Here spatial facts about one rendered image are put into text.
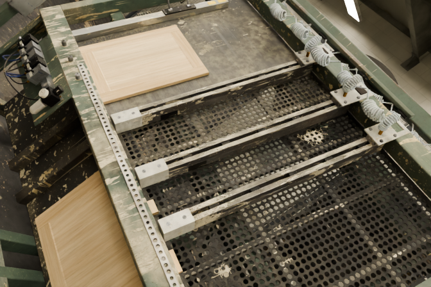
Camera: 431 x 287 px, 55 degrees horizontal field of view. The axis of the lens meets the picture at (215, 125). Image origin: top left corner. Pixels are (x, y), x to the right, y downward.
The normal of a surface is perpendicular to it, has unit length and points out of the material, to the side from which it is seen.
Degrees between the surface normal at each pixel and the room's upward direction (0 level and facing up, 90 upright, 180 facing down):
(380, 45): 90
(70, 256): 90
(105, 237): 90
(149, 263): 58
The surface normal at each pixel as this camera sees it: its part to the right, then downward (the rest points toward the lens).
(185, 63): 0.07, -0.65
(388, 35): -0.45, -0.46
